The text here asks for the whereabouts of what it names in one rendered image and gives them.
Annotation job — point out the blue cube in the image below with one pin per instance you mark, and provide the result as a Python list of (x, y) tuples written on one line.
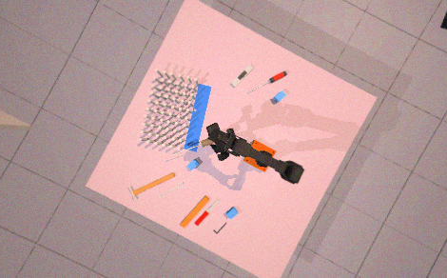
[(231, 212), (193, 164), (279, 96)]

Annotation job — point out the orange-brown flat bar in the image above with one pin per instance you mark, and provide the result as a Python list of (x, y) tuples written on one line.
[(192, 213)]

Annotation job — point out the blue flat strip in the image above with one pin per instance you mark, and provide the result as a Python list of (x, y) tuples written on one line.
[(197, 117)]

